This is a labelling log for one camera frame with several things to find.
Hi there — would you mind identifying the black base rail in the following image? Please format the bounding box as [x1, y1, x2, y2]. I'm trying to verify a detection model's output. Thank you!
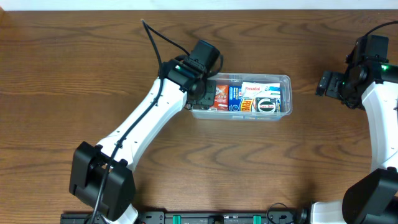
[60, 210, 312, 224]

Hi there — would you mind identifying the blue Kool Fever box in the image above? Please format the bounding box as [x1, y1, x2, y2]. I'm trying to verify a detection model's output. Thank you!
[228, 85, 282, 113]

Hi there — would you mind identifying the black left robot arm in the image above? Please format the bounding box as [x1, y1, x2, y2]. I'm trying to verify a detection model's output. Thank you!
[69, 40, 223, 223]

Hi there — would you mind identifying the white Panadol box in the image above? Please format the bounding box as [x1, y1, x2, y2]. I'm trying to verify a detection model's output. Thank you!
[241, 82, 280, 98]

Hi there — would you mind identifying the clear plastic container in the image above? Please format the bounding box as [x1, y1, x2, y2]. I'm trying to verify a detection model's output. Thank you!
[192, 73, 292, 121]

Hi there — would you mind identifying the red medicine box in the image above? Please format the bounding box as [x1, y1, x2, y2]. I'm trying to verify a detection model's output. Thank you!
[210, 85, 229, 111]

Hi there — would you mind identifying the green round tin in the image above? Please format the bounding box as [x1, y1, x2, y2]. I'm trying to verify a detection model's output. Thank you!
[254, 97, 279, 113]

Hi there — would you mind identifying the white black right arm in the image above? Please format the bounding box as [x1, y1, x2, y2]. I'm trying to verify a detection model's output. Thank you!
[309, 34, 397, 224]

